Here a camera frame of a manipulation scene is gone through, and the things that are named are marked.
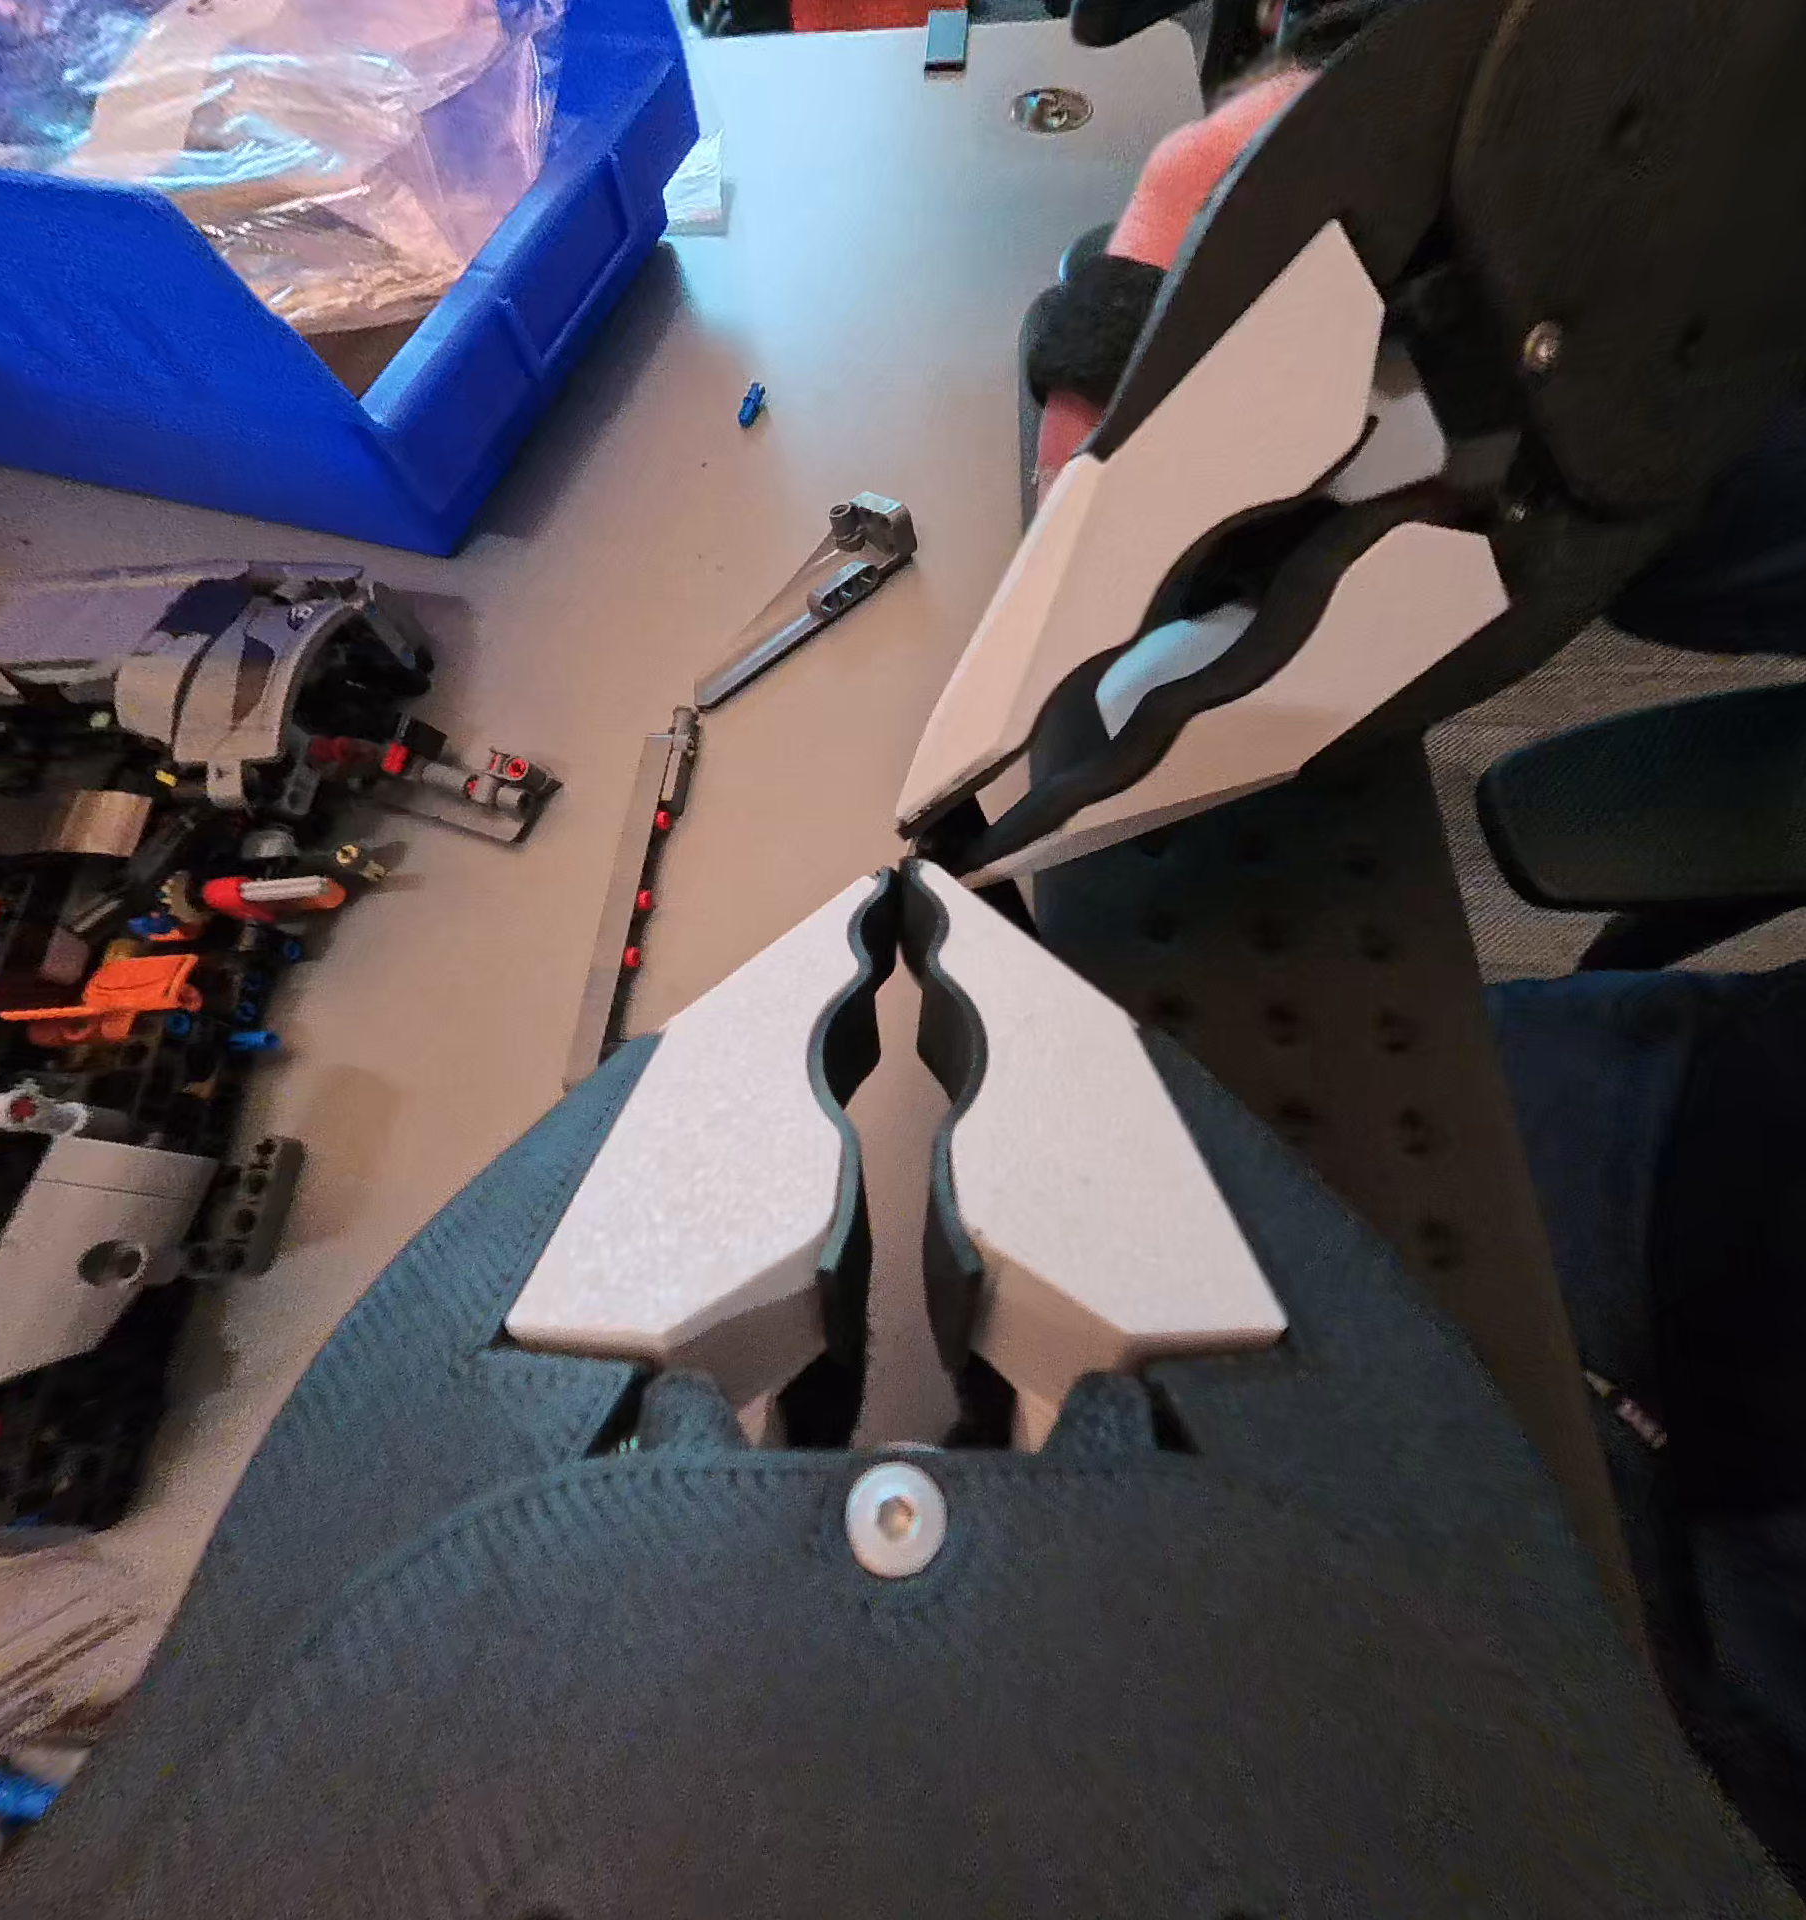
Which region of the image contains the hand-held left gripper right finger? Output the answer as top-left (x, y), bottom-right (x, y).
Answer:
top-left (899, 859), bottom-right (1290, 1444)

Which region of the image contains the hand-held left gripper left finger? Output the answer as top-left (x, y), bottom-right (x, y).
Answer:
top-left (506, 869), bottom-right (904, 1444)

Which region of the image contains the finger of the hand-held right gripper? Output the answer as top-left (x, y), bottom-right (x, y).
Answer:
top-left (894, 219), bottom-right (1444, 839)
top-left (961, 516), bottom-right (1514, 891)

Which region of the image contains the long grey lego beam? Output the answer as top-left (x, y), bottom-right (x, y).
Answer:
top-left (559, 704), bottom-right (705, 1093)

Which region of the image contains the small grey lego assembly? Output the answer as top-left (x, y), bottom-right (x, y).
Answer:
top-left (374, 713), bottom-right (565, 845)

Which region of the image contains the lego car model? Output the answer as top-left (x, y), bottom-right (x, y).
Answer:
top-left (0, 559), bottom-right (441, 1540)

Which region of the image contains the clear bag of lego liftarms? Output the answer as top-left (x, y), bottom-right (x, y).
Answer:
top-left (0, 1516), bottom-right (147, 1886)

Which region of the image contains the person's right hand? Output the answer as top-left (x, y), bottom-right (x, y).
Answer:
top-left (1105, 68), bottom-right (1320, 271)

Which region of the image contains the black office chair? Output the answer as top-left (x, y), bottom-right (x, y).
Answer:
top-left (1476, 673), bottom-right (1806, 969)

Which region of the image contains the white paper slip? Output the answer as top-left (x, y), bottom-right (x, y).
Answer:
top-left (658, 128), bottom-right (728, 242)

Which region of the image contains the person's leg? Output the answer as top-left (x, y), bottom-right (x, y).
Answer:
top-left (1484, 958), bottom-right (1806, 1920)

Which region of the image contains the large clear plastic bag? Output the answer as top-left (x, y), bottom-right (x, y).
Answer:
top-left (0, 0), bottom-right (581, 328)

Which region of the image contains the blue plastic bin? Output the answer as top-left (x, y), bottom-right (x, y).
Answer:
top-left (0, 0), bottom-right (703, 560)

